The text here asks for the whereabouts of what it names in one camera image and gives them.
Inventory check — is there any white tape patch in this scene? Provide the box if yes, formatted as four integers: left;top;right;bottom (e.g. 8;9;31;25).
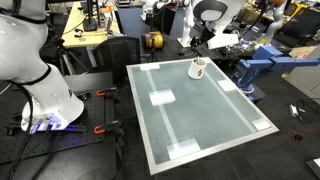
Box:
139;62;161;72
251;118;272;132
216;79;239;93
166;137;202;161
148;88;177;107

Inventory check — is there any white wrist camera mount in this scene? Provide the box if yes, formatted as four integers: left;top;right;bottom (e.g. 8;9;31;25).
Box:
206;32;240;51

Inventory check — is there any black office chair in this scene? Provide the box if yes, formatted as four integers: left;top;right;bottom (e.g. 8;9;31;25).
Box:
92;35;142;84

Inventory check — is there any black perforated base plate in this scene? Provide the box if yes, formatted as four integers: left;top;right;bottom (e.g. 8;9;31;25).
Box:
0;88;117;165

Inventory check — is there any light wooden desk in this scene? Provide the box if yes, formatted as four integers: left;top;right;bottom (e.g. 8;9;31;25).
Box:
61;1;122;50

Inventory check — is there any brown cardboard box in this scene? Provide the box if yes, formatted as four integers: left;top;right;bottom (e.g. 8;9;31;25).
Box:
287;45;318;60

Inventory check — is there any golden cylinder device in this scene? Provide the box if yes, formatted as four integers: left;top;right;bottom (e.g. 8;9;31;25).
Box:
142;31;165;51

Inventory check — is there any orange black bar clamp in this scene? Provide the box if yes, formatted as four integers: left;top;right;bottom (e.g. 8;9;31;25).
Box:
93;120;123;136
95;87;122;104

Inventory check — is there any black camera tripod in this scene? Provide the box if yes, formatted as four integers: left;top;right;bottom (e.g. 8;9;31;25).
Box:
49;38;90;76

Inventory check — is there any white cartoon print mug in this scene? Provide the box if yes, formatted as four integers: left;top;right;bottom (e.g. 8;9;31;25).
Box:
187;57;208;80

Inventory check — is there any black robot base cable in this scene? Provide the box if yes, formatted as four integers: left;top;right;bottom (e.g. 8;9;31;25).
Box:
4;81;37;180

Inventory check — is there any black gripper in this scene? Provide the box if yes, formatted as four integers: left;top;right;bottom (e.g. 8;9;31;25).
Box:
190;28;217;49

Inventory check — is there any black monitor stand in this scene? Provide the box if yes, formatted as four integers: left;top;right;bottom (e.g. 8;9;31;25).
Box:
82;0;102;33

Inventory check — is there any grey power adapter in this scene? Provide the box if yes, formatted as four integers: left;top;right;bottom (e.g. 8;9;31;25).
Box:
288;103;300;119

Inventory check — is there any electronics board with wires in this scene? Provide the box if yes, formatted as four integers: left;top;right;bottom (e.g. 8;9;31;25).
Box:
226;29;264;58

